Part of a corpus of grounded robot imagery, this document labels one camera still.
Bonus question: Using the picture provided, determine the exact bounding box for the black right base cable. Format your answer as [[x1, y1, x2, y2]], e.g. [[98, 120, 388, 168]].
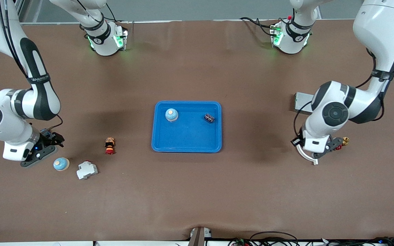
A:
[[94, 0, 129, 24]]

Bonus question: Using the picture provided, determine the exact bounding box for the black left base cable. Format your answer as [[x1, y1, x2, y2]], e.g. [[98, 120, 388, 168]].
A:
[[240, 16, 278, 36]]

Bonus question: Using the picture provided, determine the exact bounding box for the grey metal clamp bracket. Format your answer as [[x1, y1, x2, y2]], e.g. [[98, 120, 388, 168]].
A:
[[188, 227, 212, 246]]

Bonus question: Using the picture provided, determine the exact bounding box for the blue service bell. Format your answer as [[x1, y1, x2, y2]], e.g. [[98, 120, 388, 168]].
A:
[[53, 157, 70, 172], [165, 108, 179, 123]]

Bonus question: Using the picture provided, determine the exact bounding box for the perforated grey metal box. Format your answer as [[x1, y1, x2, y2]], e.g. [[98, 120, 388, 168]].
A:
[[293, 92, 315, 113]]

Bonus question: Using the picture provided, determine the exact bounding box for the black looped cable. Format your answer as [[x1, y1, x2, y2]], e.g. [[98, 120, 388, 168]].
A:
[[250, 231, 298, 246]]

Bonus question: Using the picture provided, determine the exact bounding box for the white circuit breaker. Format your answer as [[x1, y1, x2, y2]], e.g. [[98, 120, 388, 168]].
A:
[[76, 160, 99, 180]]

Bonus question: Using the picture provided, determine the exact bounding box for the orange red push button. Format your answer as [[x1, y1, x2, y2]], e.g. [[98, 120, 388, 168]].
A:
[[105, 137, 116, 155]]

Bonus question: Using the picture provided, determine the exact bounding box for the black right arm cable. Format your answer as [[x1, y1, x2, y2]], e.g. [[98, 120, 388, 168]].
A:
[[0, 0, 64, 132]]

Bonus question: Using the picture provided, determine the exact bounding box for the red handwheel brass valve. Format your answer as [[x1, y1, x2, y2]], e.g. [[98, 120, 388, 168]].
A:
[[334, 137, 350, 151]]

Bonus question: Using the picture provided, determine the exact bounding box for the aluminium frame post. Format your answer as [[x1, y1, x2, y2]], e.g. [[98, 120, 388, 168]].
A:
[[12, 0, 25, 24]]

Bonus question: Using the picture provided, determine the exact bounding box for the black base cable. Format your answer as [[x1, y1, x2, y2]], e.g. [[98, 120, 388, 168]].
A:
[[240, 16, 278, 36], [94, 0, 129, 24]]

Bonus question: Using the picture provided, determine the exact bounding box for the white curved plastic bracket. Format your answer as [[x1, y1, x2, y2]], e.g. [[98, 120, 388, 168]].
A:
[[296, 145, 319, 166]]

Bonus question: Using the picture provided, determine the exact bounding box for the blue plastic tray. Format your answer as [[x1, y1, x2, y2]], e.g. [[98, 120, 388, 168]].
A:
[[151, 100, 222, 153]]

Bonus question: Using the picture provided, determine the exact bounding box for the coloured cable bundle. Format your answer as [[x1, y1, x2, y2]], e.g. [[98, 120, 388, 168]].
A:
[[320, 236, 394, 246]]

